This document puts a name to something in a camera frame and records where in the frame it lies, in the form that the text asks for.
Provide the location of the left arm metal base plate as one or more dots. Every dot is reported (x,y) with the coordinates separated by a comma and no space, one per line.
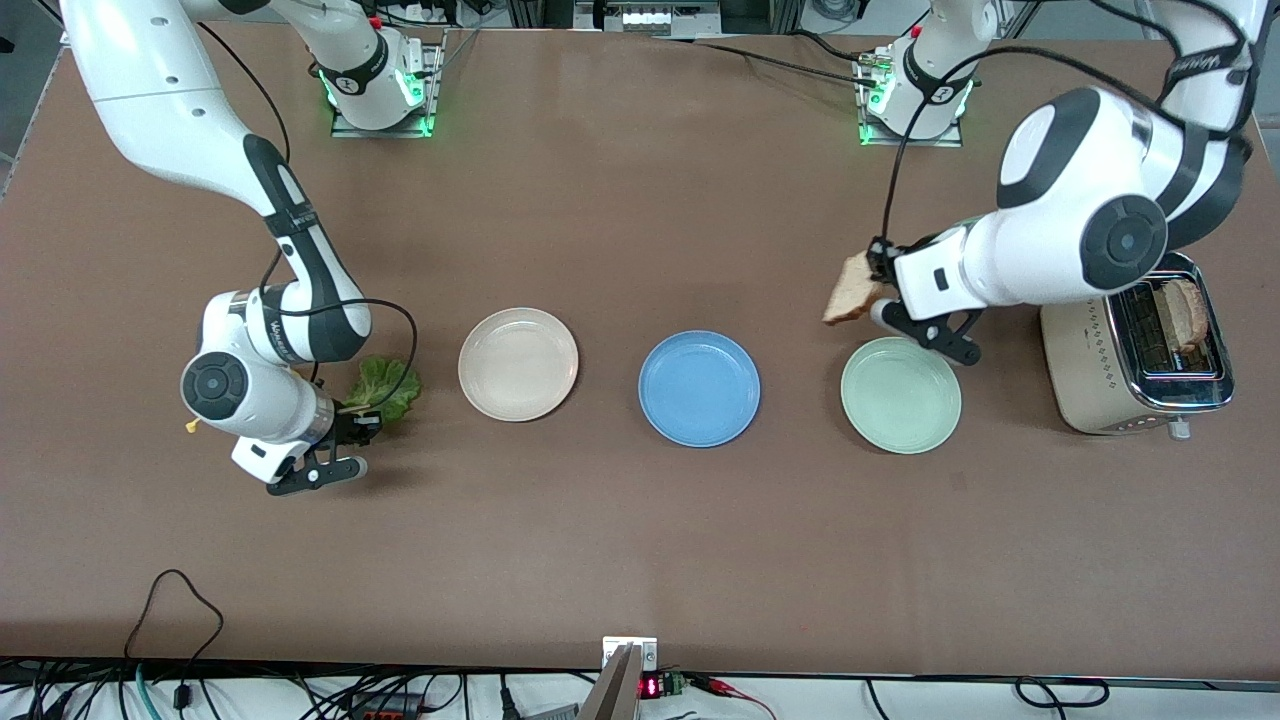
(900,142)

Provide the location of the beige chrome toaster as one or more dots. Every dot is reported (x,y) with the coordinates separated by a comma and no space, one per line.
(1085,370)

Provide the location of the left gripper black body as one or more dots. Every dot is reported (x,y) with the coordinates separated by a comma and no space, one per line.
(886,262)

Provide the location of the silver mount bracket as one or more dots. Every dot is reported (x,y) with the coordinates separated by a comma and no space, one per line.
(645,655)

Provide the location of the grey power strip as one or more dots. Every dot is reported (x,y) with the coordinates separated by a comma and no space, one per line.
(650,18)

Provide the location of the beige round plate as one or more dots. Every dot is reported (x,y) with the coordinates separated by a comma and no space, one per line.
(518,365)

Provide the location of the toasted bread slice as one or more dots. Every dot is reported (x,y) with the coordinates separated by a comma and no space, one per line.
(1188,315)
(850,295)

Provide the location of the green lettuce leaf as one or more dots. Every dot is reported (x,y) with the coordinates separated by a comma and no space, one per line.
(390,385)

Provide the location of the grey metal post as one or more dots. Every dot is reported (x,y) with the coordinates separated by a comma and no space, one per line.
(612,690)

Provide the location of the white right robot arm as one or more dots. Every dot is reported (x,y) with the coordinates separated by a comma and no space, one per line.
(160,90)

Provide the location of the blue round plate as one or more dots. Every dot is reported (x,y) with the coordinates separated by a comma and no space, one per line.
(700,390)

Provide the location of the dark aluminium frame structure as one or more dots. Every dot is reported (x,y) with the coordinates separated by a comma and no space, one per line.
(760,12)

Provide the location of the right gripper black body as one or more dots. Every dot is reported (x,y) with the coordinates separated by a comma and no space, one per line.
(352,427)

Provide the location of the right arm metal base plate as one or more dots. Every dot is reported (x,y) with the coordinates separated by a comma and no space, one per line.
(380,132)

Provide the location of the light green round plate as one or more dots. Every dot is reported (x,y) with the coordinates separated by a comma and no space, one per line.
(900,400)

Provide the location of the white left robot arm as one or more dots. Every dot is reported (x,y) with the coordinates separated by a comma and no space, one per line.
(1060,200)

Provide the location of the red digit display module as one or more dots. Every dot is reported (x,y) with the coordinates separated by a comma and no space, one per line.
(652,688)

